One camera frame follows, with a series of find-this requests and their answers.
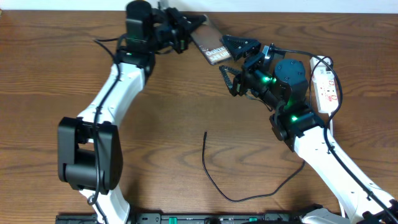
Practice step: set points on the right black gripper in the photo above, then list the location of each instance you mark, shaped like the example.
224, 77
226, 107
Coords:
237, 87

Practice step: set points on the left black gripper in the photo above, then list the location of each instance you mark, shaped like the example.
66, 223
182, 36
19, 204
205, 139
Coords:
184, 26

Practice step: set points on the white power strip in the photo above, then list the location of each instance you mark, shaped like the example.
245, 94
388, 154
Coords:
325, 90

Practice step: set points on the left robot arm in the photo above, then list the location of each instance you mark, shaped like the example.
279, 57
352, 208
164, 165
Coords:
90, 157

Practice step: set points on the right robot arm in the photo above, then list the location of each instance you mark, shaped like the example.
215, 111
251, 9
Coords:
281, 84

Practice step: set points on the white charger plug adapter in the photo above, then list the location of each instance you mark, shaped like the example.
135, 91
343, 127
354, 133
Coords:
323, 71

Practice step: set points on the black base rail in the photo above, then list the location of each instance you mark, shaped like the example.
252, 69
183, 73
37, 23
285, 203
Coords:
156, 218

